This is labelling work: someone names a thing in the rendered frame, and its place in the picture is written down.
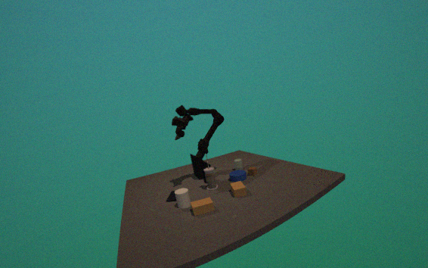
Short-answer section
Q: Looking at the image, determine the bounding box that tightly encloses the beige cylinder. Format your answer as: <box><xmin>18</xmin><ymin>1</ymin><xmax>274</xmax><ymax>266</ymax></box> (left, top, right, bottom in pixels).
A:
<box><xmin>175</xmin><ymin>188</ymin><xmax>191</xmax><ymax>209</ymax></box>

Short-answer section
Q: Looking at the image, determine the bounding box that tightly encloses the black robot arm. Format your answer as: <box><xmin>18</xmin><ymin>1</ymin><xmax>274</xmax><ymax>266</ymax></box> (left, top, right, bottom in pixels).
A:
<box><xmin>172</xmin><ymin>105</ymin><xmax>224</xmax><ymax>160</ymax></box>

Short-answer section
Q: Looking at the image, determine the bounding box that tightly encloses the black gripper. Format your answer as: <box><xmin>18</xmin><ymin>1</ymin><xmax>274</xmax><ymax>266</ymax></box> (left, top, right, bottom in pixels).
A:
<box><xmin>175</xmin><ymin>117</ymin><xmax>188</xmax><ymax>140</ymax></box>

